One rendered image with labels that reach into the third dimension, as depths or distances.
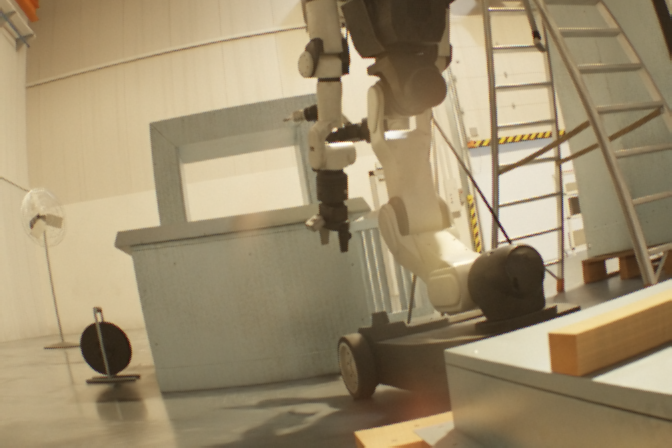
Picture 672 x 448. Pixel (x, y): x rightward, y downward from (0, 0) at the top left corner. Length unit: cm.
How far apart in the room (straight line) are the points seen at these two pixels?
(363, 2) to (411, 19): 15
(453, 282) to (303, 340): 108
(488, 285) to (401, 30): 77
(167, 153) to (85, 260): 827
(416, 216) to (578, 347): 167
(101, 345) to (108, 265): 946
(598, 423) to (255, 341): 234
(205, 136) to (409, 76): 289
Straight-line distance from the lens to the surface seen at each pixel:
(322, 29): 202
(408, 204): 208
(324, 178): 203
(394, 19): 201
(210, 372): 269
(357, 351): 193
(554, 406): 48
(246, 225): 266
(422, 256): 201
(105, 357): 328
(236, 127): 471
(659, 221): 389
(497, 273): 160
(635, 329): 45
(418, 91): 194
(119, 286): 1265
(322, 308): 271
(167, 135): 474
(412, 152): 212
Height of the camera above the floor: 34
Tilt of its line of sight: 8 degrees up
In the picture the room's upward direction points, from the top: 10 degrees counter-clockwise
